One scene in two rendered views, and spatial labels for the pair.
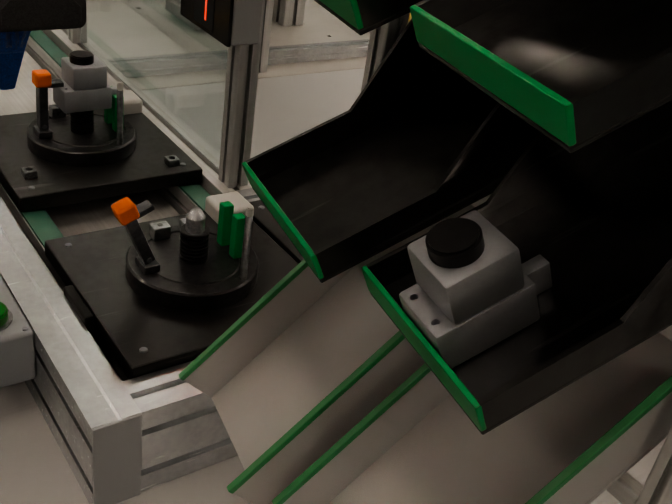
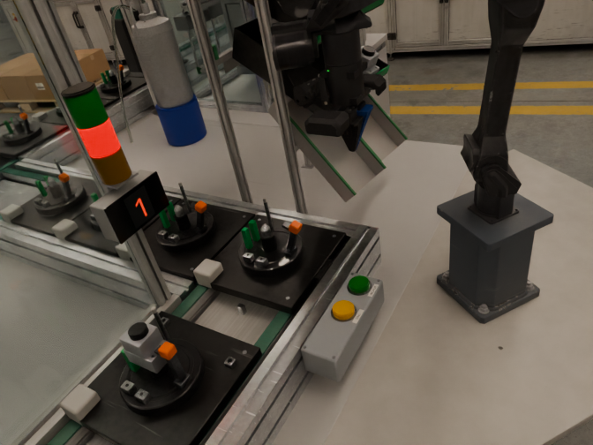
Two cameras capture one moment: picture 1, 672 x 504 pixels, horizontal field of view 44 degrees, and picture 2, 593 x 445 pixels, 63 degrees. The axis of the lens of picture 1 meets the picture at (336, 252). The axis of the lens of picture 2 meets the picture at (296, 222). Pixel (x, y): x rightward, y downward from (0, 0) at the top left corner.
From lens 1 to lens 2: 1.30 m
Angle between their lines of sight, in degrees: 82
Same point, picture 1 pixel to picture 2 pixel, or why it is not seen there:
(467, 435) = not seen: hidden behind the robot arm
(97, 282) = (306, 271)
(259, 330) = (331, 173)
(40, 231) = (272, 335)
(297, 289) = (319, 156)
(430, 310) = (372, 68)
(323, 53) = not seen: outside the picture
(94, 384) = (357, 245)
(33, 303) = (334, 283)
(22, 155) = (206, 389)
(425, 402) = not seen: hidden behind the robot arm
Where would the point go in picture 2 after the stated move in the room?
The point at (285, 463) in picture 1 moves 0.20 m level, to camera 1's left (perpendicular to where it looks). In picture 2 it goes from (371, 158) to (416, 196)
